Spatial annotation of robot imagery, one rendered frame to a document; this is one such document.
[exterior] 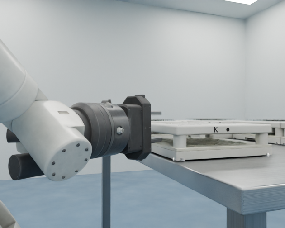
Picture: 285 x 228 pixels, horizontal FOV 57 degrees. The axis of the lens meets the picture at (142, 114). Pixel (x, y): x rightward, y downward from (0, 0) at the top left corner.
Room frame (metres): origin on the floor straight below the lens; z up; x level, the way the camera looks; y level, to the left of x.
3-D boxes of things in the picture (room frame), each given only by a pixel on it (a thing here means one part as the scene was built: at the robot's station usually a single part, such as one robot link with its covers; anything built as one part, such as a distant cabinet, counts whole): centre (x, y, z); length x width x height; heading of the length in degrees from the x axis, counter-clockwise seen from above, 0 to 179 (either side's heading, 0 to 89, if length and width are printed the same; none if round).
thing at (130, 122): (0.46, 0.04, 0.91); 0.12 x 0.10 x 0.13; 141
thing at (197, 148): (0.68, -0.14, 0.86); 0.24 x 0.24 x 0.02; 19
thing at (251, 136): (0.99, -0.52, 0.86); 0.24 x 0.24 x 0.02; 16
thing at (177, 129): (0.68, -0.14, 0.91); 0.25 x 0.24 x 0.02; 19
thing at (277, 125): (0.99, -0.52, 0.91); 0.25 x 0.24 x 0.02; 16
